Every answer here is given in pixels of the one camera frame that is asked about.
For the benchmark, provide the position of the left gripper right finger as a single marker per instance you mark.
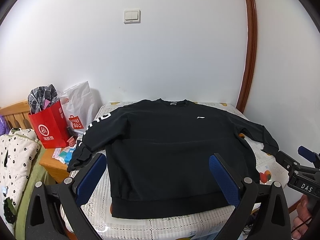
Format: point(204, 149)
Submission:
point(272, 221)

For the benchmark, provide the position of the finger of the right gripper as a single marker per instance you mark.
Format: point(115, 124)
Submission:
point(285, 160)
point(308, 154)

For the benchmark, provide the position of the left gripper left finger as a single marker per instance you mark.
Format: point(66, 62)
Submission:
point(43, 217)

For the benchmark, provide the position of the black sweatshirt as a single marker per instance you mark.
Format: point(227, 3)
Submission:
point(158, 155)

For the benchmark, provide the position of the person's right hand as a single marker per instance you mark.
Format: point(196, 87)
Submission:
point(303, 217)

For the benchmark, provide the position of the green bed sheet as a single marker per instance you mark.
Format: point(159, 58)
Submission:
point(37, 173)

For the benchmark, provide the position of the wooden bedside cabinet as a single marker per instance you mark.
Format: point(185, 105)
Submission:
point(56, 169)

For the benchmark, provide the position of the small packets on cabinet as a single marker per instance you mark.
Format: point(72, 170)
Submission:
point(64, 155)

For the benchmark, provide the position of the white dotted quilt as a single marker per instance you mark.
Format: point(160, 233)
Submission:
point(18, 149)

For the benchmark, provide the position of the red paper shopping bag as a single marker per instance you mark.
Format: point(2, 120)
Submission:
point(51, 126)

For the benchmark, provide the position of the wooden bed headboard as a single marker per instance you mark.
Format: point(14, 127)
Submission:
point(17, 115)

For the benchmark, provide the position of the purple cloth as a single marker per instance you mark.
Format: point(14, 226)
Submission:
point(4, 128)

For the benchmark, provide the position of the white plastic shopping bag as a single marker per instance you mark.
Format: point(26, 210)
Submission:
point(79, 107)

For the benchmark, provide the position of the plaid grey cloth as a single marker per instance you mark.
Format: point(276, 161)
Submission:
point(40, 98)

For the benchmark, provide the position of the brown wooden door frame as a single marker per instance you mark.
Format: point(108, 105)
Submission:
point(251, 53)

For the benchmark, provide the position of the white wall light switch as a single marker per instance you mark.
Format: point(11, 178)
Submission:
point(131, 16)

